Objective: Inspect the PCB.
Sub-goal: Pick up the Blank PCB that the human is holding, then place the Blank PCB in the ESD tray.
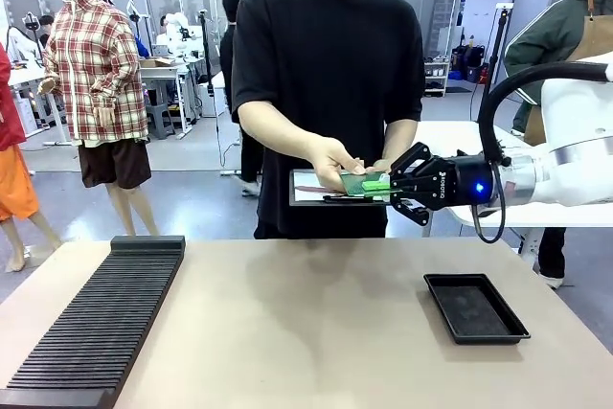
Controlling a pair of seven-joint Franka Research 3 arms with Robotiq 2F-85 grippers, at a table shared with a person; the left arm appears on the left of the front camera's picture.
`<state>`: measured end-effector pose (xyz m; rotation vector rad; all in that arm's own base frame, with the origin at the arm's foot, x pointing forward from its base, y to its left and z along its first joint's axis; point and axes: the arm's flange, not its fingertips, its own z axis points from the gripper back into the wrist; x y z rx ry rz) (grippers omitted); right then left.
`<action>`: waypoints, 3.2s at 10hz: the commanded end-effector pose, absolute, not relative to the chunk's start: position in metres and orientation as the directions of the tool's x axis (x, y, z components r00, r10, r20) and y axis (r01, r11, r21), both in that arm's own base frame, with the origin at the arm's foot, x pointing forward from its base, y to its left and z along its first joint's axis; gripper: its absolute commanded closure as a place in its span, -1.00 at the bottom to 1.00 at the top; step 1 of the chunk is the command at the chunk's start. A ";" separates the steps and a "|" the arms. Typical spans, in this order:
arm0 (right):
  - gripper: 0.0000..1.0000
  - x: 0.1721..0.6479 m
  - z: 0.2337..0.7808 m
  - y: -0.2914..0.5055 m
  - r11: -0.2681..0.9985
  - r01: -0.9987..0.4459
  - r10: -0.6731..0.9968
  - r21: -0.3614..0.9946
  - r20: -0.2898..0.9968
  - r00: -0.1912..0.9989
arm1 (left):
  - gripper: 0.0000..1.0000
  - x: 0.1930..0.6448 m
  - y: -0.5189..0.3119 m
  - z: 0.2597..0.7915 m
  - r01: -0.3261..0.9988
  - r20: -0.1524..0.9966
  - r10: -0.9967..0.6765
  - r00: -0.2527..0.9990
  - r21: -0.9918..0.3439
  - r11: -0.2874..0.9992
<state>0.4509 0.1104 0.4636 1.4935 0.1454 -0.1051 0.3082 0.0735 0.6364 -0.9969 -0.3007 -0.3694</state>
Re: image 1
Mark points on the person's left forearm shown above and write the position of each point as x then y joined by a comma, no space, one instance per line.
402,141

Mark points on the white table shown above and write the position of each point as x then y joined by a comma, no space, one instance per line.
455,136

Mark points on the black tripod stand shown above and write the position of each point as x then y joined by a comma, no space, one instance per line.
495,54

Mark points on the black slotted PCB rack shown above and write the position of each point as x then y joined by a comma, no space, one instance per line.
103,313

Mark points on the person's right forearm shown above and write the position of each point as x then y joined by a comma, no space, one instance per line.
278,129

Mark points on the green PCB board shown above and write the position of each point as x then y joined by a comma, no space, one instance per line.
354,185

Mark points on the person in green jacket and apron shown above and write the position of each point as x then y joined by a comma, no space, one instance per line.
551,35

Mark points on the black shallow plastic tray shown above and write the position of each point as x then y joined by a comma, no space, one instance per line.
476,311

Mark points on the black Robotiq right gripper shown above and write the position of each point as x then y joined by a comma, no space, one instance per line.
460,184

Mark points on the grey step stool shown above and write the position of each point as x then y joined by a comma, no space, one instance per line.
160,121

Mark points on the white shelf unit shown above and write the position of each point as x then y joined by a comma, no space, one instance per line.
437,76

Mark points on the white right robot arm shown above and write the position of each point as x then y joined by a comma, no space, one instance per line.
570,150

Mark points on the bystander in black clothes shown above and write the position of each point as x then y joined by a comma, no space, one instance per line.
239,93

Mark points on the mannequin in red and orange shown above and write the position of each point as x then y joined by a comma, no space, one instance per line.
14,165

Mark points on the person in black T-shirt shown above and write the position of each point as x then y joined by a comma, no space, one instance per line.
325,69

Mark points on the person's left hand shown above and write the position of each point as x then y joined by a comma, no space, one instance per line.
380,165

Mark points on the person's right hand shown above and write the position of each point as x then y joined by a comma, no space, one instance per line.
333,160

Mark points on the white workbench desk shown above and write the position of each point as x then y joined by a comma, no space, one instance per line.
167,69

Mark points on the black tablet with white screen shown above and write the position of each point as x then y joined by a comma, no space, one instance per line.
311,196

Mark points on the mannequin in plaid shirt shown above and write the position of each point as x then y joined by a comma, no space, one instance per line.
96,83

